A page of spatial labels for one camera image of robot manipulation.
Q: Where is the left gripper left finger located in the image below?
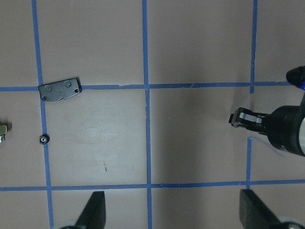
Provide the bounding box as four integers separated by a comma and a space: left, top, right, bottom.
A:
75, 191, 106, 229

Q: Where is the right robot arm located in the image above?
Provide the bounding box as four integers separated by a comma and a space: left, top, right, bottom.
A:
229, 99, 305, 156

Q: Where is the green brake shoe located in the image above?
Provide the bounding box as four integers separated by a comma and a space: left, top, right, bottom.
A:
0, 122, 12, 143

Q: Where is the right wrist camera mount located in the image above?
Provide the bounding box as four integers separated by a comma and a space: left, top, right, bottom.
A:
286, 66, 305, 90

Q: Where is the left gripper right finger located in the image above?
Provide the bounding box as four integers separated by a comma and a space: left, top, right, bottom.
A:
239, 189, 281, 229

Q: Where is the small black bearing gear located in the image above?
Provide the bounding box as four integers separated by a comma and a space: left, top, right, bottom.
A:
39, 134, 50, 145

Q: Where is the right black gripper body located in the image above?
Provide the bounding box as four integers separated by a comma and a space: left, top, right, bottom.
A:
229, 105, 300, 153

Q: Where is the black brake pad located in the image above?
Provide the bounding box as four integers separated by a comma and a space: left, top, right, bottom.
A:
38, 77, 82, 102

